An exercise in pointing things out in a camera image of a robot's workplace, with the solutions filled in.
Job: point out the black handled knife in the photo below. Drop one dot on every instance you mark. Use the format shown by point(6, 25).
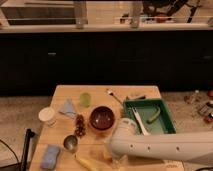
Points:
point(135, 97)

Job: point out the black stand left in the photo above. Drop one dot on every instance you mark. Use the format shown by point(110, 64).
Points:
point(28, 136)

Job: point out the green plastic cup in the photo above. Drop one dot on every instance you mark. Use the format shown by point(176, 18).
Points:
point(85, 99)

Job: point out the white paper cup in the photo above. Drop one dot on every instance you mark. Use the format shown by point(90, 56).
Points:
point(47, 115)

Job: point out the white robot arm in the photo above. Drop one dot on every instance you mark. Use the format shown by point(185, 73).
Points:
point(196, 147)

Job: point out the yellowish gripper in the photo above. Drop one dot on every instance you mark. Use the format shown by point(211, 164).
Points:
point(112, 161)

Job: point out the dark red bowl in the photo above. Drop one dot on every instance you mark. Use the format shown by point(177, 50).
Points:
point(102, 118)

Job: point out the blue sponge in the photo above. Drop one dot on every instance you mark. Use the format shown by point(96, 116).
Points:
point(49, 158)

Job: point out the yellow banana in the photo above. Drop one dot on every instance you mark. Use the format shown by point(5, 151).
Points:
point(86, 164)

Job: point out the light blue cloth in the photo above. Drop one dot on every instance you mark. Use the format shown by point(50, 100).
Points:
point(68, 109)

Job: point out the bunch of dark grapes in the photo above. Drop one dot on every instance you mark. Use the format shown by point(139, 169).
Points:
point(80, 129)

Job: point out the small metal cup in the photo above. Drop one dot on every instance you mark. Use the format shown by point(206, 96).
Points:
point(71, 143)

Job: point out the green plastic tray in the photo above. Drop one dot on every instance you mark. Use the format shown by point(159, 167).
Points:
point(146, 108)

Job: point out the metal tongs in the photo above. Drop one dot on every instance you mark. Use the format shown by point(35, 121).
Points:
point(138, 118)

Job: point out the green pepper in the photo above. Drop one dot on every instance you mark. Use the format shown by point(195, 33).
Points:
point(154, 116)

